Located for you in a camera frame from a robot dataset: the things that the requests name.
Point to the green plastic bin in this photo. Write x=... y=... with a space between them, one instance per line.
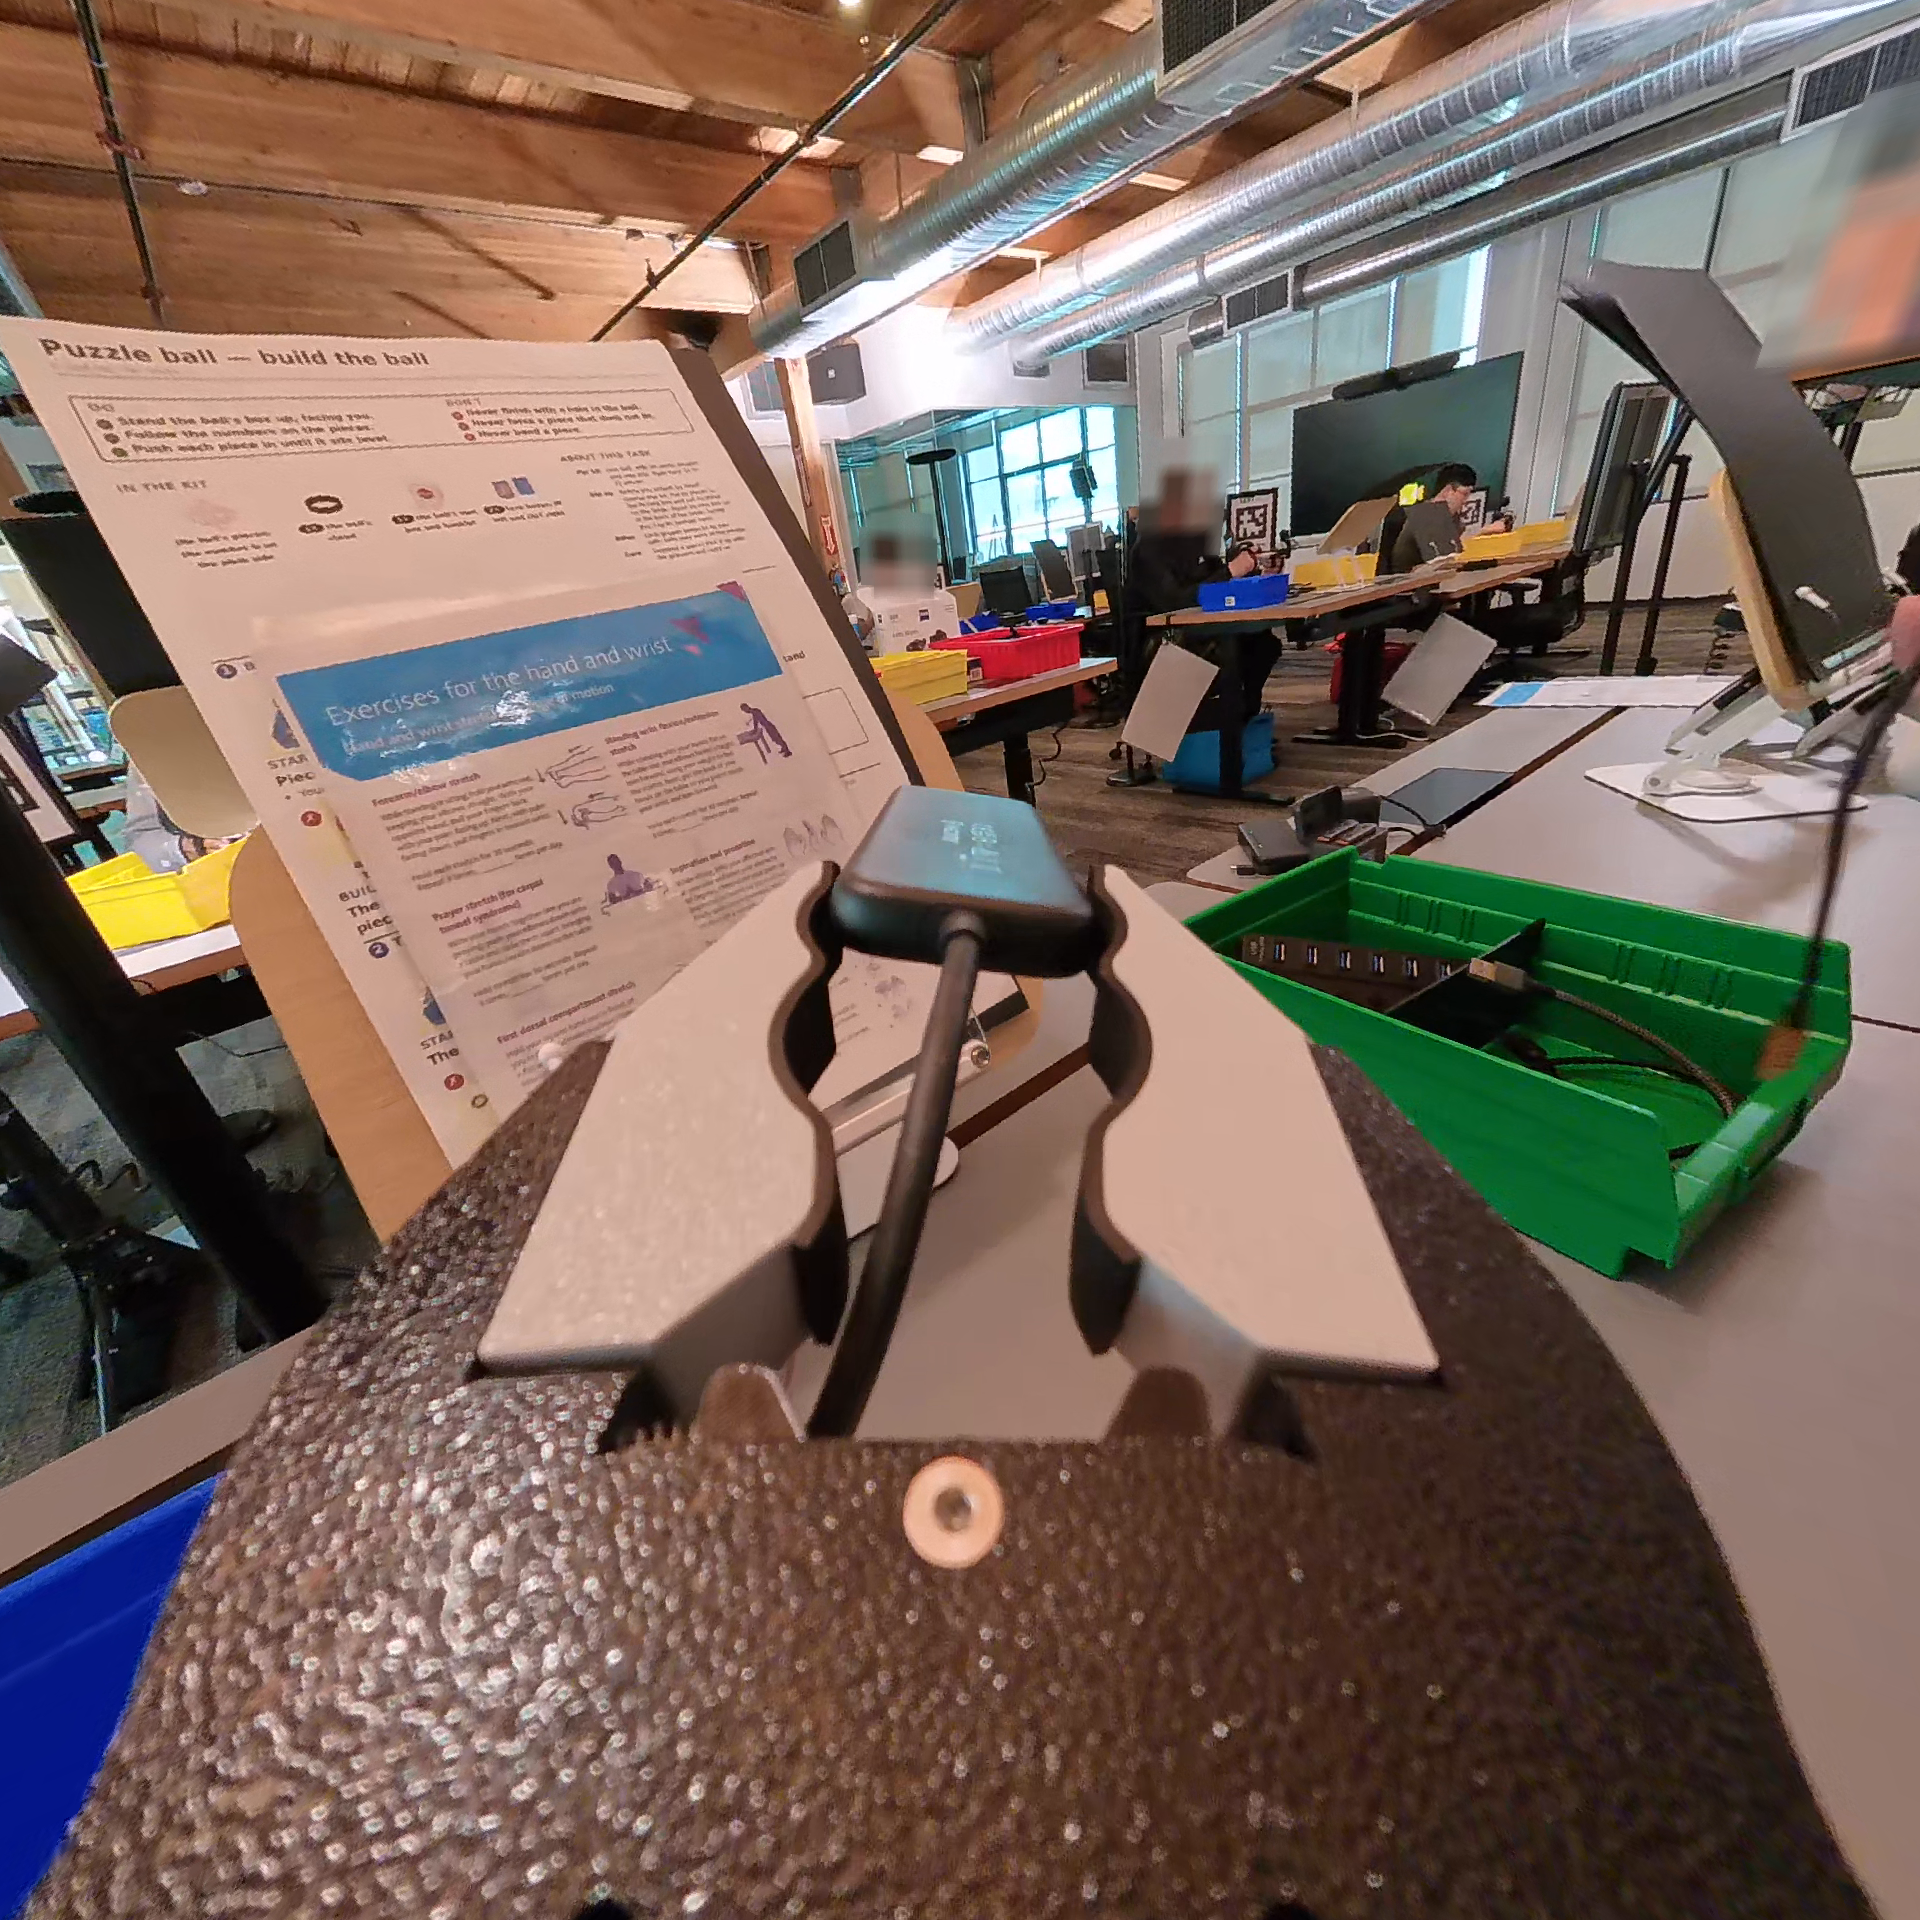
x=1499 y=1140

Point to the red storage bin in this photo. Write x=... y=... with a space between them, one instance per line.
x=1019 y=651

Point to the large black wall screen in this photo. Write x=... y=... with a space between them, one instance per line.
x=1381 y=442

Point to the black tablet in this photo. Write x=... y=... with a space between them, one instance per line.
x=1440 y=799

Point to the small blue storage bin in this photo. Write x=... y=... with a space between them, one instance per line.
x=1243 y=595

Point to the blue plastic bin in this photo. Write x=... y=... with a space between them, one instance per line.
x=75 y=1723

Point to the black white marker sign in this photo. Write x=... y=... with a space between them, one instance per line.
x=1252 y=522

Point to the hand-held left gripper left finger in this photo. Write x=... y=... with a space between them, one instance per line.
x=660 y=1200

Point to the small yellow storage bin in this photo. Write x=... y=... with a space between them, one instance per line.
x=1335 y=570
x=1515 y=540

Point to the silver ventilation duct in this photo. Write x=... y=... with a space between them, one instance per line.
x=1349 y=195

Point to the hanging white paper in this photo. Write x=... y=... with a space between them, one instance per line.
x=1435 y=670
x=1171 y=704

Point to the blue bag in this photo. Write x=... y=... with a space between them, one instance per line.
x=1223 y=756

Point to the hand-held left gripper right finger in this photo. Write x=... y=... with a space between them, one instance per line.
x=1260 y=1200

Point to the wooden display board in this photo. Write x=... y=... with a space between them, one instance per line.
x=316 y=1020

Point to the white stand base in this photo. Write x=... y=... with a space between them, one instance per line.
x=900 y=1161

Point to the small black device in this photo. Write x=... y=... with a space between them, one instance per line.
x=1306 y=833

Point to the large white printed sheet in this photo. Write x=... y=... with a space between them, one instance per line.
x=300 y=494

